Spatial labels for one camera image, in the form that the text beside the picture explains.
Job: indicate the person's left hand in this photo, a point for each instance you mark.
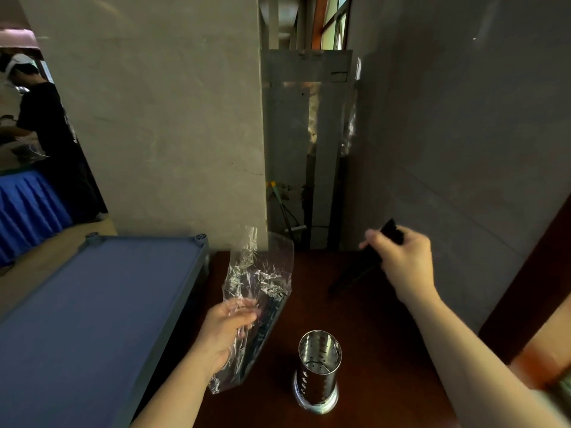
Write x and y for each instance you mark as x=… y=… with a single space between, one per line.
x=221 y=334

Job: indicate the person's right hand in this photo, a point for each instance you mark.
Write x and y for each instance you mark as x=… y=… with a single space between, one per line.
x=410 y=267

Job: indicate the handful of black chopsticks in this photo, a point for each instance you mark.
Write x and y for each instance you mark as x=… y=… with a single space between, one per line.
x=392 y=231

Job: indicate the clear plastic bag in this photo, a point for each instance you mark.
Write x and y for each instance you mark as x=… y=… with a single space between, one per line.
x=263 y=267

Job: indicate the perforated steel utensil holder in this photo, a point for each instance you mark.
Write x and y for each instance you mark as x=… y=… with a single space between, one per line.
x=312 y=387

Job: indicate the person's right forearm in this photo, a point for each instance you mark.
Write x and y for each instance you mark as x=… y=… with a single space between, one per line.
x=468 y=365

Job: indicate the person's left forearm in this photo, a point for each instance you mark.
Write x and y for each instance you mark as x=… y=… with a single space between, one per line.
x=178 y=396

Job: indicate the black vertical pipe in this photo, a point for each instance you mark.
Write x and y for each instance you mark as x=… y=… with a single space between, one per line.
x=309 y=209

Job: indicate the grey plastic cart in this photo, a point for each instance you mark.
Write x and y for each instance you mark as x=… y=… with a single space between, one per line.
x=89 y=329

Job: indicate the dark pipe with plastic wrap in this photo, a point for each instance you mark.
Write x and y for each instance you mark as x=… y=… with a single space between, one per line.
x=350 y=129

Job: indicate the long table with blue skirt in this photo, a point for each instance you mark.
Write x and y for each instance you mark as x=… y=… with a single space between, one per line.
x=31 y=205

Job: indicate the orange-framed tall window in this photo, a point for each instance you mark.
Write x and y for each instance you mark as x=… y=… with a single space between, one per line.
x=332 y=35

